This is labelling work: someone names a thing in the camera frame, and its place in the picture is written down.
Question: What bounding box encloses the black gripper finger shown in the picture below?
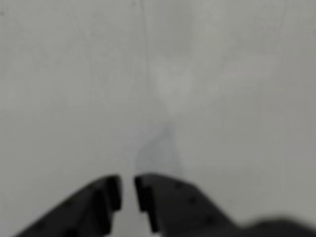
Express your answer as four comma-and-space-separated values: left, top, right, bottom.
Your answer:
134, 173, 248, 237
14, 175, 122, 237

